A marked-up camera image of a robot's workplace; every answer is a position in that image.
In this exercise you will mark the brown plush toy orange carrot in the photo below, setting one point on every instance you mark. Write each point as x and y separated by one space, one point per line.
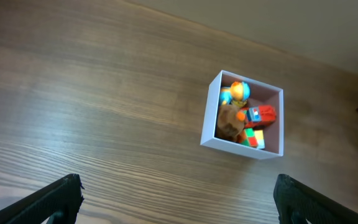
229 124

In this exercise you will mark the colourful puzzle cube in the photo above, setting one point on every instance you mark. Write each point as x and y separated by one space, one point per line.
252 138

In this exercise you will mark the yellow duck toy blue hat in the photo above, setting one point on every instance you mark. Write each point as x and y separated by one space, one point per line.
236 94

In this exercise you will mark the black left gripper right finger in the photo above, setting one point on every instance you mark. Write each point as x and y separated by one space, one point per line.
298 203

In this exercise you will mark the red toy fire truck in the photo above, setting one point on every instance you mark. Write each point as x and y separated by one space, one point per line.
259 116

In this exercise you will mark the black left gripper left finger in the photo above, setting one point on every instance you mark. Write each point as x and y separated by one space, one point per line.
58 202

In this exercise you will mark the white box pink inside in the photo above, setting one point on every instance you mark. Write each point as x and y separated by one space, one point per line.
260 94

